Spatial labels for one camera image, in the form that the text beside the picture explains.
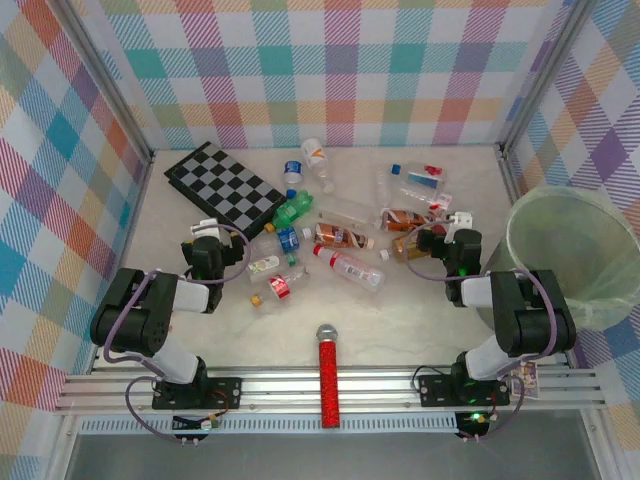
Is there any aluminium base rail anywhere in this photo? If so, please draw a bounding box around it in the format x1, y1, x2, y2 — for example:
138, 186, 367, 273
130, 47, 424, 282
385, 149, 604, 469
54, 364, 607, 416

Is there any crushed bottle blue label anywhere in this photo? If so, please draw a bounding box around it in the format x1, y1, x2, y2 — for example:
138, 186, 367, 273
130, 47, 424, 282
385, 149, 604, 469
283, 159, 306, 198

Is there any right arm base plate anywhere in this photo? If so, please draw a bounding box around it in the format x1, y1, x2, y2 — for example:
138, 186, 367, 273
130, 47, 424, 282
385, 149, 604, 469
417, 373, 511, 409

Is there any brown bottle white swirl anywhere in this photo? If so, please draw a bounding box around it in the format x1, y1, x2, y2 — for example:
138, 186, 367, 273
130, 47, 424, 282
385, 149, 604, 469
377, 208, 436, 233

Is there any clear bottle red white label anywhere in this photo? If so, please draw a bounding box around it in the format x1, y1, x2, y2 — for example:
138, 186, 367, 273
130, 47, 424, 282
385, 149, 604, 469
399, 185, 454, 214

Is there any clear bottle red cap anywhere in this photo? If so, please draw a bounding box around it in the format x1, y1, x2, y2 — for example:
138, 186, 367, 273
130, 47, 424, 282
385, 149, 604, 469
312, 243, 386, 294

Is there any white bottle orange V label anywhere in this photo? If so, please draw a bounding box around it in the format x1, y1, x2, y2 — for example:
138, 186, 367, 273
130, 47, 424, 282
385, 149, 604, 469
299, 138, 335, 195

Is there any controller board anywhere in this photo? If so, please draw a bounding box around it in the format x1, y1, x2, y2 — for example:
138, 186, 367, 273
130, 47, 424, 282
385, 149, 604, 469
453, 408, 494, 444
171, 410, 222, 447

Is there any clear bottle blue cap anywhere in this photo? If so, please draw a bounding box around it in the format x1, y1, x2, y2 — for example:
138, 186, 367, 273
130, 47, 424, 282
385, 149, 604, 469
391, 160, 447, 189

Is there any red glitter microphone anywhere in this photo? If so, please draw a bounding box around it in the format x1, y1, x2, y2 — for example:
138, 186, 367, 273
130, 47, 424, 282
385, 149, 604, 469
315, 323, 341, 429

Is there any right controller board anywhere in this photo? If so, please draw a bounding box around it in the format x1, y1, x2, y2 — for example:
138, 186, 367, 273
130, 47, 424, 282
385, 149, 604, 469
453, 408, 494, 444

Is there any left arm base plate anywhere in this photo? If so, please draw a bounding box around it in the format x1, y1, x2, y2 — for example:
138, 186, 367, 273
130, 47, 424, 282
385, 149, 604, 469
151, 377, 244, 412

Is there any amber tea bottle red label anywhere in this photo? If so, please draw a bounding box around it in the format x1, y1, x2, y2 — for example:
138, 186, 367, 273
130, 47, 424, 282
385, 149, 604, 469
379, 230, 444, 264

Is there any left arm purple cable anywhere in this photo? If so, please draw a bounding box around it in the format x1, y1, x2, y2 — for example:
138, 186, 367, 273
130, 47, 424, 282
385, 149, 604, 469
102, 222, 251, 444

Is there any slim clear plastic bottle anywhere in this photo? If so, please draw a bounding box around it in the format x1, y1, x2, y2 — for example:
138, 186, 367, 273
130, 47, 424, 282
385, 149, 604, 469
374, 166, 394, 211

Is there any red label bottle yellow cap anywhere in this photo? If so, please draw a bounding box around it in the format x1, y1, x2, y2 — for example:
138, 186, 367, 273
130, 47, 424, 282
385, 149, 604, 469
251, 267, 307, 307

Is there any clear bottle blue label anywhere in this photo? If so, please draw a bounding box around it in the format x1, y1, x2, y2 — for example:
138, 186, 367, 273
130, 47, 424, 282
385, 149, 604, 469
276, 225, 312, 267

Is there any green plastic bottle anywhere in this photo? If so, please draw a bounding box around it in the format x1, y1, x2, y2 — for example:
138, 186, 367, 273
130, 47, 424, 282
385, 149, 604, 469
264, 192, 317, 234

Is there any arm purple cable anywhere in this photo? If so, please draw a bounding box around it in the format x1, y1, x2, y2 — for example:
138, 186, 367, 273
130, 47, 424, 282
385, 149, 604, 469
102, 222, 251, 444
404, 222, 564, 444

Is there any brown coffee bottle pink cap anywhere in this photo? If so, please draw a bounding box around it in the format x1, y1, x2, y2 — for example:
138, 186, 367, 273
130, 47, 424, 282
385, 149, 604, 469
313, 222, 376, 251

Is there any left aluminium frame post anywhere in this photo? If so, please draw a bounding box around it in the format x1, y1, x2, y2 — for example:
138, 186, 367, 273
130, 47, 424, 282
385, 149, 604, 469
52, 0, 155, 164

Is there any right aluminium frame post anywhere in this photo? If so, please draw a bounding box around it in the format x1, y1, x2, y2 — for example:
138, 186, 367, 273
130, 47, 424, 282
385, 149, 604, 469
498, 0, 599, 157

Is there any bin with green liner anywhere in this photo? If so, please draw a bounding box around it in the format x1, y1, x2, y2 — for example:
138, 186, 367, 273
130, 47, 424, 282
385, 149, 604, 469
474, 185, 640, 331

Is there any black grey chessboard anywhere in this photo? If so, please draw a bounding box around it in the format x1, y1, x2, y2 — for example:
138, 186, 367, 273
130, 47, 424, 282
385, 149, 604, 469
163, 141, 289, 241

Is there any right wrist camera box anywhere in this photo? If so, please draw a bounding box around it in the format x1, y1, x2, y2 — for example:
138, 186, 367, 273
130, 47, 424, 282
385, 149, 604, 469
446, 211, 474, 234

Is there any aluminium frame post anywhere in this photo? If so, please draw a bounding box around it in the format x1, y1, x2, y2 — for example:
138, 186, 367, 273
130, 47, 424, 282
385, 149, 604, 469
52, 0, 155, 164
498, 0, 599, 157

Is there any left controller board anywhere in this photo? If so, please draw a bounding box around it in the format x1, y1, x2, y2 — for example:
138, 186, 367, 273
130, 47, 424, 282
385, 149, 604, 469
171, 410, 222, 447

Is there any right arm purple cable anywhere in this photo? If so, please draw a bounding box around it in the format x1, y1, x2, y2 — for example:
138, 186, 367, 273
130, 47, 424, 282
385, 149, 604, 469
404, 222, 564, 444

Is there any slotted cable tray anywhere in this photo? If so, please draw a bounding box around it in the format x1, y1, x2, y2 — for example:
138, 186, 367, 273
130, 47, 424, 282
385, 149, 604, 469
79, 417, 459, 436

